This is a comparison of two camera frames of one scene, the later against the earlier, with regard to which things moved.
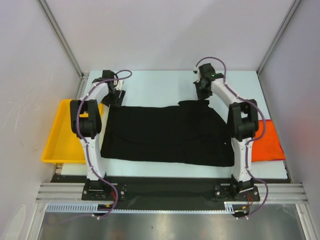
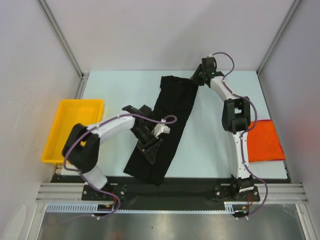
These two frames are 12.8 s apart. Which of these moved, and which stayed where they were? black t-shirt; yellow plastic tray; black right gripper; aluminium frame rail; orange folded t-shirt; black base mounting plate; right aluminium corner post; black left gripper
Moved: black left gripper; black t-shirt; black right gripper
Stayed: black base mounting plate; aluminium frame rail; right aluminium corner post; orange folded t-shirt; yellow plastic tray
